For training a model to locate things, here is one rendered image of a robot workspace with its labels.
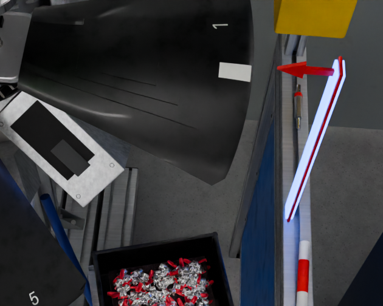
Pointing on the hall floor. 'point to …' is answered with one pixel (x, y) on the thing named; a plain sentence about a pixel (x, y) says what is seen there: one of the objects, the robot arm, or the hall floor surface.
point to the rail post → (253, 163)
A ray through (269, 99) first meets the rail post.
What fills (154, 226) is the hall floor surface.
